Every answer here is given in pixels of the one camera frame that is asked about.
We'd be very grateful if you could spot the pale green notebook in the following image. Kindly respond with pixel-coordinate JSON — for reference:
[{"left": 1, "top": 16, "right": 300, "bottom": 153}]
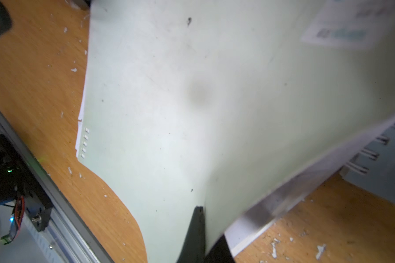
[{"left": 77, "top": 1, "right": 395, "bottom": 263}]

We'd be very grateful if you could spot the small teal cover notebook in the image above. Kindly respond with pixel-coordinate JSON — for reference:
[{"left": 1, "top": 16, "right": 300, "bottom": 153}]
[{"left": 340, "top": 123, "right": 395, "bottom": 204}]

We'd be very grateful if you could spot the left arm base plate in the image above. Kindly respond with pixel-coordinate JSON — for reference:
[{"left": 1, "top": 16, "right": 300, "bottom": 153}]
[{"left": 0, "top": 134, "right": 53, "bottom": 245}]

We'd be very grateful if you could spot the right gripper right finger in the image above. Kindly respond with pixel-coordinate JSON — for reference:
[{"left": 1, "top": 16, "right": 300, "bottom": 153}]
[{"left": 205, "top": 235, "right": 235, "bottom": 263}]

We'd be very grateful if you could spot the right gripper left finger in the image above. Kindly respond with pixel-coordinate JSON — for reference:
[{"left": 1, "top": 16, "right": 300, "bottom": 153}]
[{"left": 177, "top": 206, "right": 206, "bottom": 263}]

